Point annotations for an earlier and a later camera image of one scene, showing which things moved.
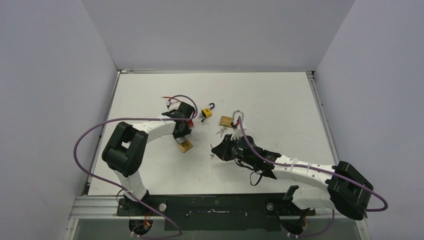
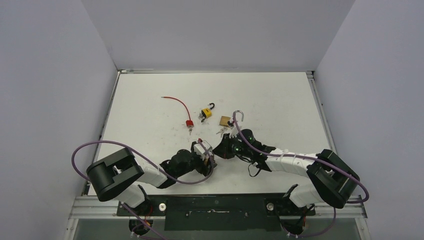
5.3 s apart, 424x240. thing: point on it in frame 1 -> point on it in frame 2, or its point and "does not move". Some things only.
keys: [222, 131] does not move
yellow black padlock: [207, 112] does not move
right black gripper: [227, 149] does not move
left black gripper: [186, 131] -> [203, 169]
